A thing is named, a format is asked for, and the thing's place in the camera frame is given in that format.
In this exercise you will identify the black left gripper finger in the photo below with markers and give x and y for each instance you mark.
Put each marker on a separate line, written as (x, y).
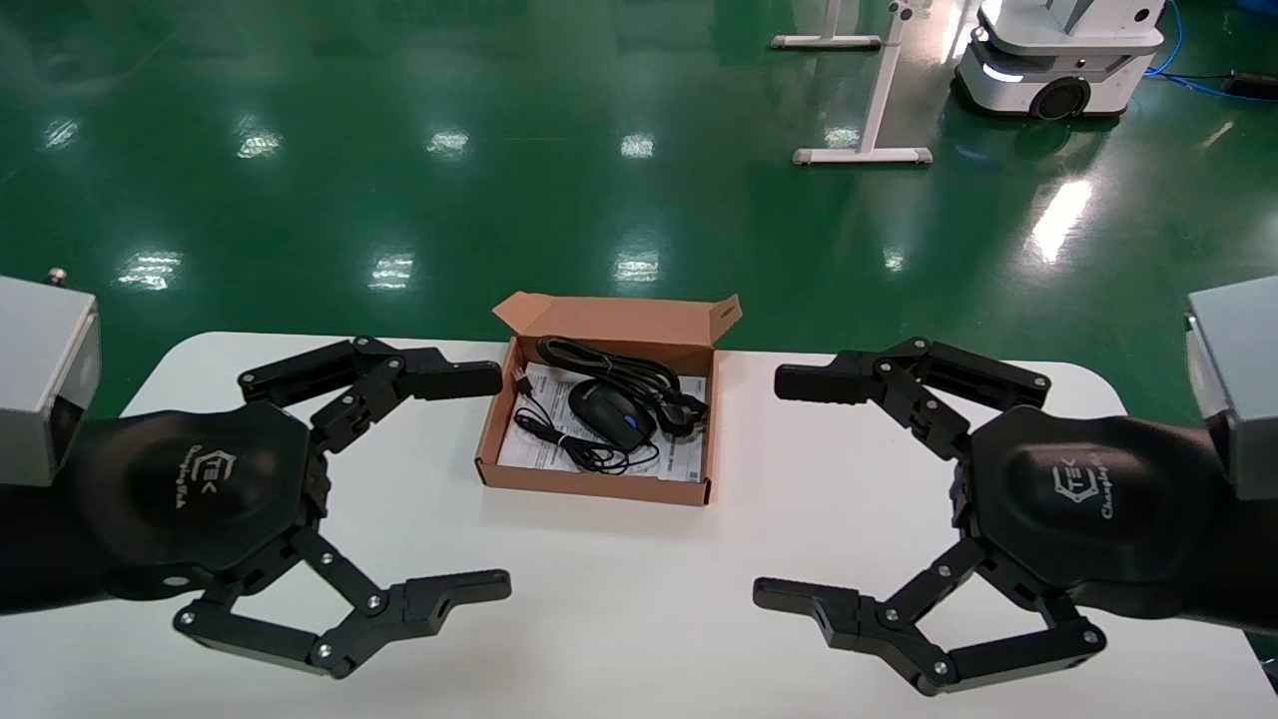
(399, 609)
(379, 374)

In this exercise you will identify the gray left wrist camera box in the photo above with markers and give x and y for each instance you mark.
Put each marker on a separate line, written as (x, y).
(40, 379)

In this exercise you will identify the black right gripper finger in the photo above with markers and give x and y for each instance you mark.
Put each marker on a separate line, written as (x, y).
(899, 374)
(869, 624)

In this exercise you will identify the gray wrist camera box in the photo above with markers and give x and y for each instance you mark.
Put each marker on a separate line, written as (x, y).
(1243, 369)
(40, 379)

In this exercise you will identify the gray right wrist camera box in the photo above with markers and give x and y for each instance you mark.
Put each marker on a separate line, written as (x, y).
(1243, 369)

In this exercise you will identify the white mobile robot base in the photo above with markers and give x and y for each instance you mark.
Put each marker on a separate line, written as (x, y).
(1058, 50)

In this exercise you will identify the black power adapter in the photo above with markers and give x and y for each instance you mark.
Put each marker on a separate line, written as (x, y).
(1256, 85)

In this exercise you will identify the white desk frame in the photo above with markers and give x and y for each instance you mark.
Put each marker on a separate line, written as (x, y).
(879, 100)

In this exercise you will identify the open brown cardboard box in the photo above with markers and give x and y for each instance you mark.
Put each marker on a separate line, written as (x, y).
(619, 322)

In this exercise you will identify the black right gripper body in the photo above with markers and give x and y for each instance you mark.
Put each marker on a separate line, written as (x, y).
(1088, 499)

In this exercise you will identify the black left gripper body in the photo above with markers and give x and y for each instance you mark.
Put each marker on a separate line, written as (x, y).
(200, 489)

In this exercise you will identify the printed white paper sheet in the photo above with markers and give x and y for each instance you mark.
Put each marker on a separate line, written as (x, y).
(679, 459)

